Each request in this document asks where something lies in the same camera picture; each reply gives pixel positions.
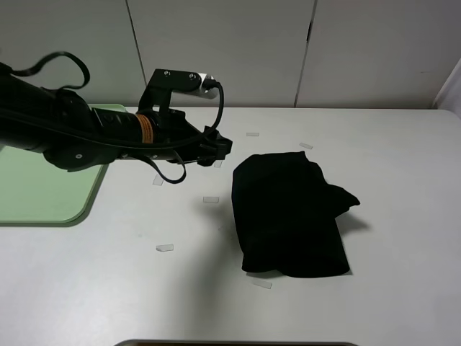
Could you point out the black short sleeve shirt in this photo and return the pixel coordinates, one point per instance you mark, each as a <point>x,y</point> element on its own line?
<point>285,216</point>

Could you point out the light green plastic tray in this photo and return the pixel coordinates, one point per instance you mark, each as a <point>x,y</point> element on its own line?
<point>35,193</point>

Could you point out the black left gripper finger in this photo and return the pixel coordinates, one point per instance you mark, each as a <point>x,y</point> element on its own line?
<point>212,148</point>

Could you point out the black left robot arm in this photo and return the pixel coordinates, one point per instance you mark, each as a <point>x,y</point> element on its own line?
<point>73,136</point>

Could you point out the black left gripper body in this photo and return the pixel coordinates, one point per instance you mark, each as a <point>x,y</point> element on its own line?
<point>171,127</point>

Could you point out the clear tape piece centre left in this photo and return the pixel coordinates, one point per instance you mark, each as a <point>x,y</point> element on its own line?
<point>211,199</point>

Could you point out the clear tape piece rear right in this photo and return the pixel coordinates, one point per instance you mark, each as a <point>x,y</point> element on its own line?
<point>307,146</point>

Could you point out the clear tape piece front centre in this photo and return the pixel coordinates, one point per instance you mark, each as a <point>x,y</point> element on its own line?
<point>262,284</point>

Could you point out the clear tape piece front left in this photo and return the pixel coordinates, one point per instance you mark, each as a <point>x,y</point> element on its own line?
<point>165,248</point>

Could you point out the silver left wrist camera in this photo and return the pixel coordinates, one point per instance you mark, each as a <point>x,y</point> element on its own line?
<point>164,83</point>

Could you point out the black door hinge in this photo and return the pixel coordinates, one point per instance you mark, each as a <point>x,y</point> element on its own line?
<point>309,31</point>

